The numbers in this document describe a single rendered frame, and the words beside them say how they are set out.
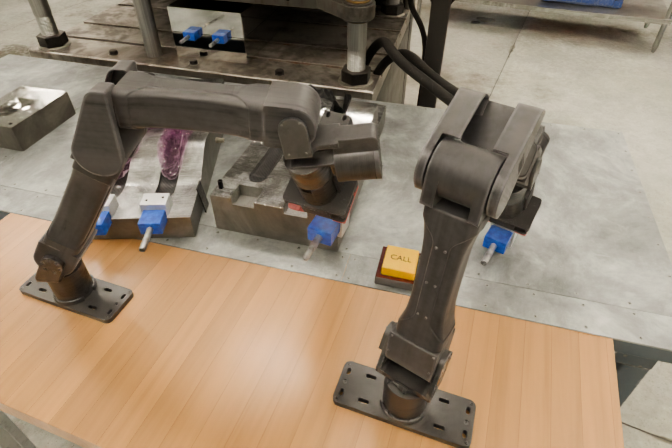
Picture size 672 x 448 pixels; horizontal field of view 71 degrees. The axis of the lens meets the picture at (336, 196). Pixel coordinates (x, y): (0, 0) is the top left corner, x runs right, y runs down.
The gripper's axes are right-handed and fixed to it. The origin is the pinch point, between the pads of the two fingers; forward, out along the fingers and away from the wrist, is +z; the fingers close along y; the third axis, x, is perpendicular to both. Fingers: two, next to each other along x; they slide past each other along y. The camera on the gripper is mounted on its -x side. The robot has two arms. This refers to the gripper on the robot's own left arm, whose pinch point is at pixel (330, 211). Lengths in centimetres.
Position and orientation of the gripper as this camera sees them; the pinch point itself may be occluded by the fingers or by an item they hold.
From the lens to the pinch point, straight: 79.6
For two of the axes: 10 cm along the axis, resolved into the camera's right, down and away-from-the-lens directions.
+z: 1.6, 4.0, 9.0
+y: -9.3, -2.5, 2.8
